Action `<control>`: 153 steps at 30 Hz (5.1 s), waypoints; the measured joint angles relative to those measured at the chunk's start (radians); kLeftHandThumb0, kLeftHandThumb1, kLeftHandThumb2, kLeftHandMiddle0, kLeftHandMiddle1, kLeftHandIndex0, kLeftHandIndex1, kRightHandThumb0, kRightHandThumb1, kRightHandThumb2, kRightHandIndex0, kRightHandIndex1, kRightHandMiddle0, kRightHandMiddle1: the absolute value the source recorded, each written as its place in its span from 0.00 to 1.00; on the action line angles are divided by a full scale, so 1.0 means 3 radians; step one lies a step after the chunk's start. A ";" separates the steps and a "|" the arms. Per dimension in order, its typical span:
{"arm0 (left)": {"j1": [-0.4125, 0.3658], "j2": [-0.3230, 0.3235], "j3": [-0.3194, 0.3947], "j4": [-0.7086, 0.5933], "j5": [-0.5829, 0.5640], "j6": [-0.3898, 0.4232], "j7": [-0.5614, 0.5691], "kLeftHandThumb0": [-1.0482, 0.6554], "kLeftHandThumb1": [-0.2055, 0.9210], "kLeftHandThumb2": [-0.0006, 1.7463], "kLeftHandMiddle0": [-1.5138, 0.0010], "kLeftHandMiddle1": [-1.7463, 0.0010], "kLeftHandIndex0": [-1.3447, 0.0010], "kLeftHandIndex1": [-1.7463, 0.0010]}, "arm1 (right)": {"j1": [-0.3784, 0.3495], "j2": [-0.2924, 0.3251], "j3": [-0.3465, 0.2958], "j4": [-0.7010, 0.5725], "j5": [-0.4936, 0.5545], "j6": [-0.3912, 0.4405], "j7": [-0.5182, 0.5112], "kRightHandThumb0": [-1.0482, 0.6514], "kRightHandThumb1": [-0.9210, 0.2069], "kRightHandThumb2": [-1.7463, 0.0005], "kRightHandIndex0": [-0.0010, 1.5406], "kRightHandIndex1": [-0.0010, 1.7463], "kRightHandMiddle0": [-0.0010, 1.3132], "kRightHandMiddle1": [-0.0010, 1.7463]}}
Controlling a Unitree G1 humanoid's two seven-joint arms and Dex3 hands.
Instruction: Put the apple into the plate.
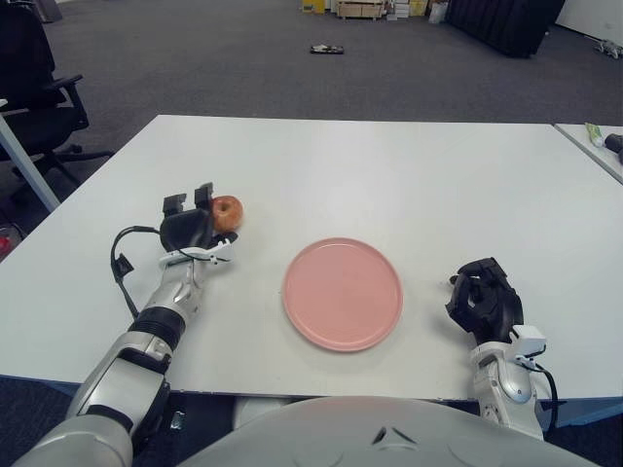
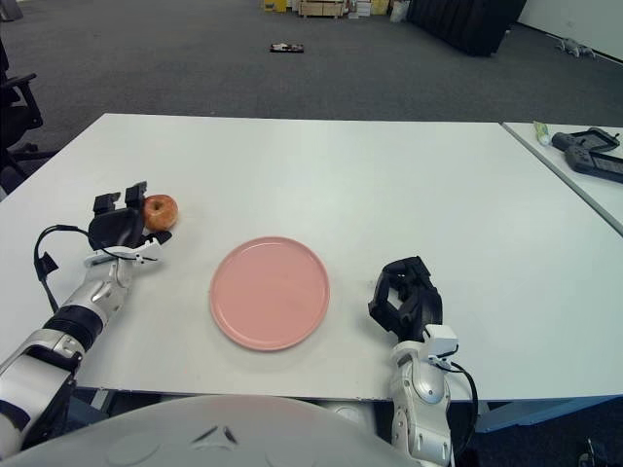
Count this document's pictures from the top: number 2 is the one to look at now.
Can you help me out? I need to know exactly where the black handheld controller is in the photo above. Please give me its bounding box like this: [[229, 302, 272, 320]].
[[564, 145, 623, 184], [551, 126, 622, 153]]

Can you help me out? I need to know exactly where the black office chair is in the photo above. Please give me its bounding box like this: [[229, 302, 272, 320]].
[[0, 38, 55, 196]]

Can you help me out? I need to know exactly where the black partition screen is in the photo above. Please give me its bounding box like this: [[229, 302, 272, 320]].
[[406, 0, 528, 58]]

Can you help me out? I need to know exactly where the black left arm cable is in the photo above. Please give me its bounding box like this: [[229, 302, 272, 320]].
[[32, 224, 128, 312]]

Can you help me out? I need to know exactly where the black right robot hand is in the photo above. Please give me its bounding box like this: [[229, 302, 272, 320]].
[[368, 256, 445, 344]]

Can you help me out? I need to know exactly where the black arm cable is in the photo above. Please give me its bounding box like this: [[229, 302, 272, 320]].
[[32, 224, 128, 312], [437, 357, 481, 439]]

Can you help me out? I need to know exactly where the pink round plate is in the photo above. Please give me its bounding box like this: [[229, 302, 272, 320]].
[[209, 235, 331, 352]]

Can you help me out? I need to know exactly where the grey robot dog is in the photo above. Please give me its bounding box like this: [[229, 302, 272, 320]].
[[557, 37, 598, 58]]

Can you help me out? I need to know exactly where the grey robot torso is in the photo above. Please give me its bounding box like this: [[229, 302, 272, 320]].
[[0, 394, 415, 467]]

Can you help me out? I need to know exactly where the wooden crate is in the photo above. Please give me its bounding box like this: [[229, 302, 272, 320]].
[[297, 0, 345, 19]]

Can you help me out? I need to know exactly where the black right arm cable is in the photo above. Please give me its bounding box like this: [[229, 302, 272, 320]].
[[437, 357, 481, 439]]

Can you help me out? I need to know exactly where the red yellow apple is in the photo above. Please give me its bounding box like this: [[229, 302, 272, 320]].
[[142, 194, 179, 233]]

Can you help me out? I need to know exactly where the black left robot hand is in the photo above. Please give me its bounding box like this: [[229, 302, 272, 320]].
[[87, 181, 174, 257]]

